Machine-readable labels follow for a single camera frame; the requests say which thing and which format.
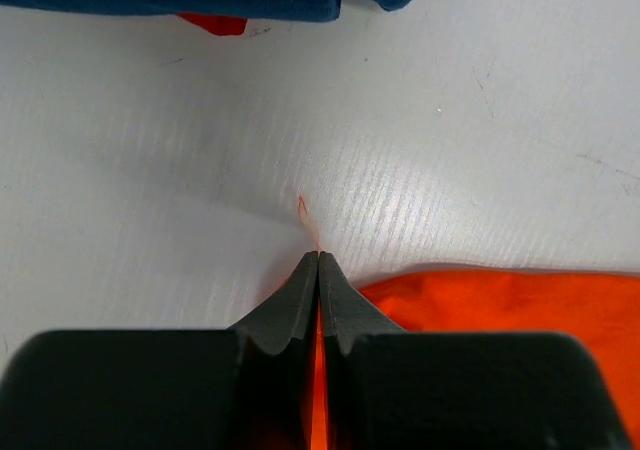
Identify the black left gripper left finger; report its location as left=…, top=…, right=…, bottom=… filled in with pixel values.
left=229, top=252, right=319, bottom=356

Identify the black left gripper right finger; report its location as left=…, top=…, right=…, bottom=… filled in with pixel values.
left=318, top=252, right=406, bottom=356

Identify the orange t-shirt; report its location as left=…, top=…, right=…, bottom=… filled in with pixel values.
left=279, top=194, right=640, bottom=450

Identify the red folded t-shirt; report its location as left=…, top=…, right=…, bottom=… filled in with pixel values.
left=178, top=13, right=247, bottom=37

